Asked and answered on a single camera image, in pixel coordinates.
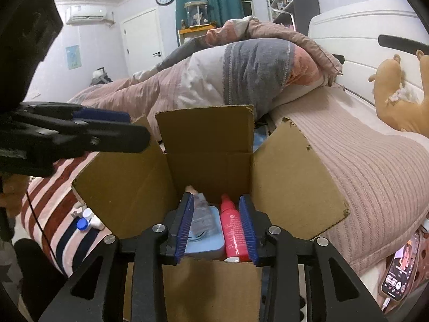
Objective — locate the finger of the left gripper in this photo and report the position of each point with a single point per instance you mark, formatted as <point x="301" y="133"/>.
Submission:
<point x="101" y="115"/>

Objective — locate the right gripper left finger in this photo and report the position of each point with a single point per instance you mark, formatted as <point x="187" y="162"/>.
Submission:
<point x="95" y="292"/>

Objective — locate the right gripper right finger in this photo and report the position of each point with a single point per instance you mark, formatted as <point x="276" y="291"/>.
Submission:
<point x="303" y="280"/>

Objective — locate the pink red bottle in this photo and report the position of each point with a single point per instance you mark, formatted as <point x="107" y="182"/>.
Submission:
<point x="235" y="243"/>

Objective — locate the blue white contact lens case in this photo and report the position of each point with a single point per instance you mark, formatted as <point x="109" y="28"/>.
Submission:
<point x="88" y="220"/>

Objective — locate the light blue square case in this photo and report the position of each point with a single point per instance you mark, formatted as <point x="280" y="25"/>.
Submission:
<point x="207" y="246"/>

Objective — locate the person's left hand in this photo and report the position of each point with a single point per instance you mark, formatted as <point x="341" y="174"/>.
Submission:
<point x="14" y="188"/>

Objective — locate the striped fleece blanket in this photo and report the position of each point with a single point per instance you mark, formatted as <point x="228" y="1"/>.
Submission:
<point x="47" y="216"/>

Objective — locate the small white bottle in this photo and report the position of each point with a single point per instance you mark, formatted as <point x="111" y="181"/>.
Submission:
<point x="232" y="259"/>

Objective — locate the smartphone with lit screen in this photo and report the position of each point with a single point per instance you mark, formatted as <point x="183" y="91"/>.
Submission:
<point x="401" y="271"/>

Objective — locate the white door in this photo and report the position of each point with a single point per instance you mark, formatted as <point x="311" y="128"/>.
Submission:
<point x="143" y="46"/>

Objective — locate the white air conditioner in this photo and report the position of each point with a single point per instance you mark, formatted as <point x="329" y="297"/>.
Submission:
<point x="81" y="14"/>

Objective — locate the clear plastic blister pack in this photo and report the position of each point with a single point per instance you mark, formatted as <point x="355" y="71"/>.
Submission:
<point x="203" y="221"/>

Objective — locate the yellow shelf cabinet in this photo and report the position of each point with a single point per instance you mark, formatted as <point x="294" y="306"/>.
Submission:
<point x="187" y="34"/>

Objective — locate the cardboard box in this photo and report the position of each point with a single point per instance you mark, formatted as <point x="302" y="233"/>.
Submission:
<point x="211" y="149"/>

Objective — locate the pink ribbed bed sheet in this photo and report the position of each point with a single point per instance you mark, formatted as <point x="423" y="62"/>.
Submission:
<point x="382" y="173"/>

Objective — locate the glass display case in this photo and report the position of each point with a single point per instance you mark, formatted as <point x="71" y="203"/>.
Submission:
<point x="197" y="14"/>

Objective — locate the pink grey striped duvet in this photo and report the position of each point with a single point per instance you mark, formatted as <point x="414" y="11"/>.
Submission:
<point x="244" y="62"/>

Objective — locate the brown plush toy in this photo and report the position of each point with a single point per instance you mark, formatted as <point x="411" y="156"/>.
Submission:
<point x="395" y="105"/>

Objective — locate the white headboard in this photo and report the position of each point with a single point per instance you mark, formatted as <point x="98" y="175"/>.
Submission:
<point x="364" y="34"/>

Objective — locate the blue wall poster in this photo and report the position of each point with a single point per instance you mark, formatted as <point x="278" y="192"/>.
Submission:
<point x="73" y="57"/>

